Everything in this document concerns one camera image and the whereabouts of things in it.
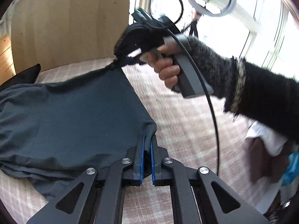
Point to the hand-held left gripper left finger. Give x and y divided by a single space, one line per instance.
140 165

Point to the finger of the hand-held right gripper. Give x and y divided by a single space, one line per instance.
130 60

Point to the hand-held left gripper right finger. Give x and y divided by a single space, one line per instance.
153 168

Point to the dark grey pants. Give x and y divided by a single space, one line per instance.
81 112

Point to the person's right forearm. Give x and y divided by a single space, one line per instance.
268 93

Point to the person's right hand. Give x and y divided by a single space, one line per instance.
168 72

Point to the black tripod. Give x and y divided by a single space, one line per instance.
193 25

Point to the light oak headboard panel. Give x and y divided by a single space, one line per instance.
70 23

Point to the black pants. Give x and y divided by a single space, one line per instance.
25 77

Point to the brown cloth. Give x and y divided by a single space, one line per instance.
261 163

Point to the white cloth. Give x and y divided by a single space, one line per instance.
268 140

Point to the pine wood board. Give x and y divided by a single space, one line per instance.
5 58

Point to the blue plastic bag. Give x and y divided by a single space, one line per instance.
292 168

